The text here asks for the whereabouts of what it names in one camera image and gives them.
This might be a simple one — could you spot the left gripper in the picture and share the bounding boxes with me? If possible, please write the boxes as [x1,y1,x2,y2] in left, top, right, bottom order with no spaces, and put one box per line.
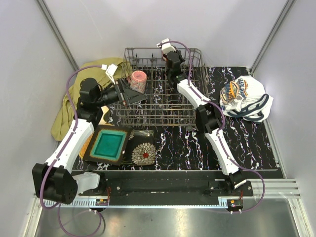
[95,79,148,108]

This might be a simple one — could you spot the pink skull pattern mug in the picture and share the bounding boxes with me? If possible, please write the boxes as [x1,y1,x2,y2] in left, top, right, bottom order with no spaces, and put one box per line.
[127,70,147,93]

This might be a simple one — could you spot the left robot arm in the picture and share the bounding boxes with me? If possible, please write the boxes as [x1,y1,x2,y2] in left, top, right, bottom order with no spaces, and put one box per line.
[32,78,147,204]

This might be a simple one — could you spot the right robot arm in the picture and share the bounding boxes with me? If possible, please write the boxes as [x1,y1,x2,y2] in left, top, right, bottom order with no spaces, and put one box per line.
[162,49,246,196]

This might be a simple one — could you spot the teal square ceramic dish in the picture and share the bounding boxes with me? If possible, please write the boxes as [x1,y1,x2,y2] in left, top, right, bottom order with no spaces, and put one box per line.
[83,125,132,166]

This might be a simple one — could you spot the cream round floral plate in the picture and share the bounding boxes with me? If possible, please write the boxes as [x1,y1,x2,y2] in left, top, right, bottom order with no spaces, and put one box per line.
[99,106,111,125]

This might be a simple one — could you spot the black floral square plate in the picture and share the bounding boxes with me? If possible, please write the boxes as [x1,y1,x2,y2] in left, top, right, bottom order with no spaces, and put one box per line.
[121,130,156,166]

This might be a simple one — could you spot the woven bamboo basket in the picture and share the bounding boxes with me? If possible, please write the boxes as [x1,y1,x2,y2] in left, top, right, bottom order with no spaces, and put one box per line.
[79,141,90,159]

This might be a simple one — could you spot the olive green cloth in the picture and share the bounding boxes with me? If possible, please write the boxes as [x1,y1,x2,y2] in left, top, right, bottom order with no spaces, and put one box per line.
[51,57,133,141]

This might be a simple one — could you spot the white printed t-shirt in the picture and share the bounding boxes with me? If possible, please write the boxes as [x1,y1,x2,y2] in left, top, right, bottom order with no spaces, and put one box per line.
[220,76,274,123]

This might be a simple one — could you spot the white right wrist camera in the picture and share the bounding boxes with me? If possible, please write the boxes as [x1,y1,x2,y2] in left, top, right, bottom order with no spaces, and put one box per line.
[157,38,176,58]

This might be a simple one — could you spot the grey wire dish rack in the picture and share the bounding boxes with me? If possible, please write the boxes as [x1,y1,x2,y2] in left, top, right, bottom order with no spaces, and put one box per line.
[111,47,196,127]

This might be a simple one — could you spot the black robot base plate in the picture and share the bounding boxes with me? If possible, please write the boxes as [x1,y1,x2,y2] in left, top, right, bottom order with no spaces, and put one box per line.
[83,170,253,207]

